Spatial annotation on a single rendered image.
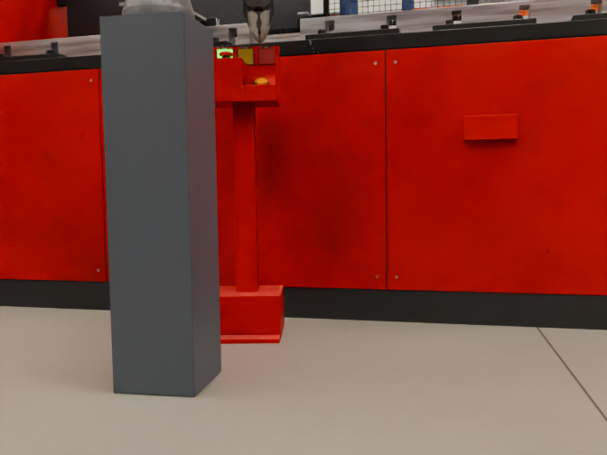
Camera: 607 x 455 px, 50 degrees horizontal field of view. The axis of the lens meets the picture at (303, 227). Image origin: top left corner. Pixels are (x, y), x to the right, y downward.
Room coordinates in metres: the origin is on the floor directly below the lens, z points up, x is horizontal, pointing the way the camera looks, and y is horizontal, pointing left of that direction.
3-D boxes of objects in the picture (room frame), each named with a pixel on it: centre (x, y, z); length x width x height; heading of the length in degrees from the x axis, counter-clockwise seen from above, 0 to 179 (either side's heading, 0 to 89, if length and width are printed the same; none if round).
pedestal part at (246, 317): (1.85, 0.17, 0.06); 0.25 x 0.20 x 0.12; 179
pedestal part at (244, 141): (1.88, 0.17, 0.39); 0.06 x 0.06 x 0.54; 89
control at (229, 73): (1.88, 0.17, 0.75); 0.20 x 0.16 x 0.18; 89
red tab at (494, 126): (1.89, -0.55, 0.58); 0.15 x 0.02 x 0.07; 75
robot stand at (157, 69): (1.40, 0.30, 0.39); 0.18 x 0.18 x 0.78; 79
